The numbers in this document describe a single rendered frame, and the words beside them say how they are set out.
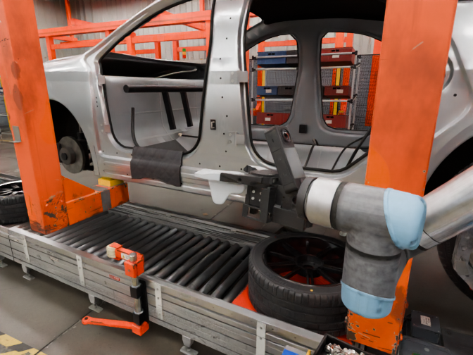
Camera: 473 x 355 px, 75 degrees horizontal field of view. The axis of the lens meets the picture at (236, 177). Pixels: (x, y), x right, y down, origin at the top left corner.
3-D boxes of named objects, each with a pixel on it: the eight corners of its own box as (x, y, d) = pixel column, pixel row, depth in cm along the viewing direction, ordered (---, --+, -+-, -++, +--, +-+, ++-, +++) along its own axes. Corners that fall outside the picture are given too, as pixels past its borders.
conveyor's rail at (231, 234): (373, 286, 198) (378, 256, 192) (372, 291, 193) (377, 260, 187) (105, 215, 308) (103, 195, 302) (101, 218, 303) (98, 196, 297)
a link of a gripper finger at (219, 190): (189, 203, 53) (243, 208, 53) (191, 170, 52) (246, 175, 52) (193, 199, 56) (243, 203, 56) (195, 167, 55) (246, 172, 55)
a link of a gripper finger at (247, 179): (218, 182, 51) (272, 187, 51) (219, 173, 51) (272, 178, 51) (221, 177, 56) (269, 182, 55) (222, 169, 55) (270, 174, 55)
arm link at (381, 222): (411, 268, 39) (422, 204, 36) (327, 241, 45) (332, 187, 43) (421, 244, 45) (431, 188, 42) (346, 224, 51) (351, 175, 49)
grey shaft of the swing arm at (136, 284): (150, 330, 177) (143, 253, 163) (143, 337, 173) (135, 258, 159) (139, 325, 181) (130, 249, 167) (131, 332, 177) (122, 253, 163)
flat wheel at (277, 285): (357, 268, 199) (360, 235, 193) (384, 350, 137) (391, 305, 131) (255, 258, 211) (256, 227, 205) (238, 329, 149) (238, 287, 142)
